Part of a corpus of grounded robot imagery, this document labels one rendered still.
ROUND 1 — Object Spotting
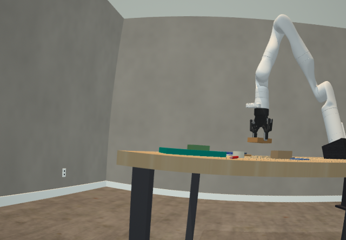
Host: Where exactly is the brown wooden ball puzzle tray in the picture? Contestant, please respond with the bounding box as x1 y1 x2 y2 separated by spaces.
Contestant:
248 137 272 143

